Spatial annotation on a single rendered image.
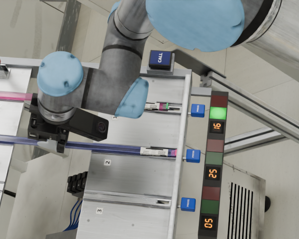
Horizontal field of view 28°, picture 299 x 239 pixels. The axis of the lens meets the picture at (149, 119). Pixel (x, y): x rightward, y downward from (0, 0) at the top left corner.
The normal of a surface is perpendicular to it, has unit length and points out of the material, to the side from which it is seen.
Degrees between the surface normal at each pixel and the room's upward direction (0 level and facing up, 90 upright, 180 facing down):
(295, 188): 0
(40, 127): 60
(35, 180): 0
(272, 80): 0
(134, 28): 86
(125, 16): 50
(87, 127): 90
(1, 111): 45
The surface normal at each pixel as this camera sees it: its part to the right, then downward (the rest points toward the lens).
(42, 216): -0.75, -0.36
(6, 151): -0.08, -0.43
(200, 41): -0.26, 0.86
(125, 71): 0.45, -0.28
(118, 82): 0.18, -0.36
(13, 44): 0.65, -0.25
